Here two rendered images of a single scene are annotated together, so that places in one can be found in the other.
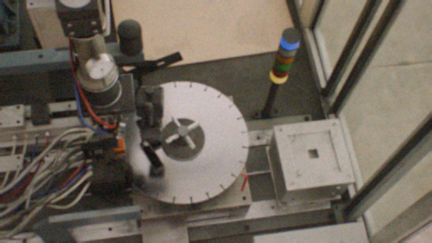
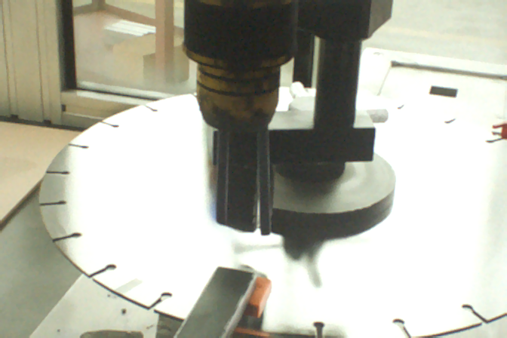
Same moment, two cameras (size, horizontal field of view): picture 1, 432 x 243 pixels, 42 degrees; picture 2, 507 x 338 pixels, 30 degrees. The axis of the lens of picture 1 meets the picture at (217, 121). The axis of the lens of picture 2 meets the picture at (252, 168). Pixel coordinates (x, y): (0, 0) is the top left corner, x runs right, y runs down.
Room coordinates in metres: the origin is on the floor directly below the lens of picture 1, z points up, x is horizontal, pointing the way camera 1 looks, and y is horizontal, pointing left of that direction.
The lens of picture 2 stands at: (0.31, 0.55, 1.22)
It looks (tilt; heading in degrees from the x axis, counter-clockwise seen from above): 26 degrees down; 301
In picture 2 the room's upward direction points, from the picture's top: 2 degrees clockwise
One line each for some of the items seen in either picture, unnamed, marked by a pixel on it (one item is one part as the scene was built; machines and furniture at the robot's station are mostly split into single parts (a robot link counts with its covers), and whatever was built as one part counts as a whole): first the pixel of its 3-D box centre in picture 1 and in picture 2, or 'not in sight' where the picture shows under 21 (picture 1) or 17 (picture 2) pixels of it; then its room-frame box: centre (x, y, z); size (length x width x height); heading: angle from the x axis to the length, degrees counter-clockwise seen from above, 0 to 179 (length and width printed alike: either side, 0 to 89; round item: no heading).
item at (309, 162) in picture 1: (307, 164); (434, 160); (0.59, -0.26, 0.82); 0.18 x 0.18 x 0.15; 16
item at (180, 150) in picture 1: (182, 137); (308, 164); (0.55, 0.08, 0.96); 0.11 x 0.11 x 0.03
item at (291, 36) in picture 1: (290, 39); not in sight; (0.76, -0.14, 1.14); 0.05 x 0.04 x 0.03; 16
